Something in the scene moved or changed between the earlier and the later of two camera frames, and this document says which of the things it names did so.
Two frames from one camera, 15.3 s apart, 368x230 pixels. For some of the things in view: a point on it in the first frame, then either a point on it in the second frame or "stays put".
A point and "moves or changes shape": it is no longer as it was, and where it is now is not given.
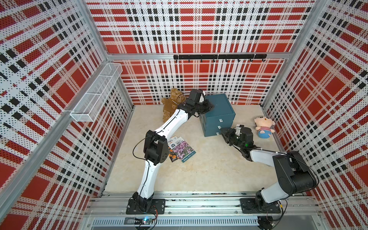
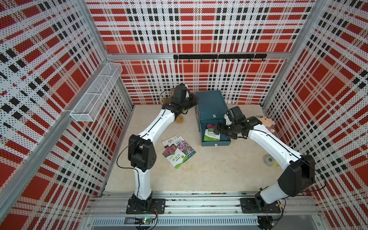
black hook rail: (220, 56) stays put
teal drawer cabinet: (222, 116) moves or changes shape
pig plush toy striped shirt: (263, 125) stays put
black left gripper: (208, 107) to (194, 101)
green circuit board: (144, 221) stays put
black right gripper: (228, 134) to (222, 131)
